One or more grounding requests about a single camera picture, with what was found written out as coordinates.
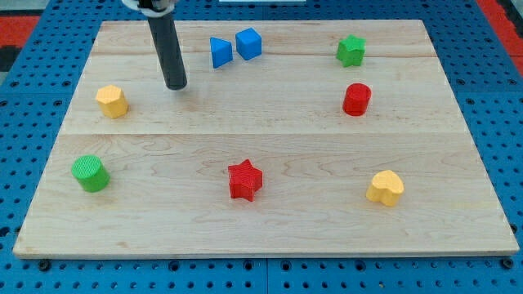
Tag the blue cube block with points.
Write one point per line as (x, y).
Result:
(248, 43)

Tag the wooden board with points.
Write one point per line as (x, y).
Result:
(168, 156)

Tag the blue triangle block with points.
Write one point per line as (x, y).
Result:
(221, 52)

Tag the yellow hexagon block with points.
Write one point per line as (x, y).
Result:
(112, 101)

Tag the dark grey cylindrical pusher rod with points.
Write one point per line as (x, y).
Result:
(168, 50)

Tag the red cylinder block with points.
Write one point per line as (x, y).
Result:
(356, 99)

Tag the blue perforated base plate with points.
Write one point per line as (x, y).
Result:
(480, 61)

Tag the green cylinder block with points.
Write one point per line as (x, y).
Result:
(90, 173)

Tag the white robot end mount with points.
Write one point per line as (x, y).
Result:
(151, 8)

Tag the red star block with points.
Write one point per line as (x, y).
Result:
(244, 180)

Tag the yellow heart block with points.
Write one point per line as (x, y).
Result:
(386, 187)

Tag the green star block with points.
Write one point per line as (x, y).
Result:
(351, 50)

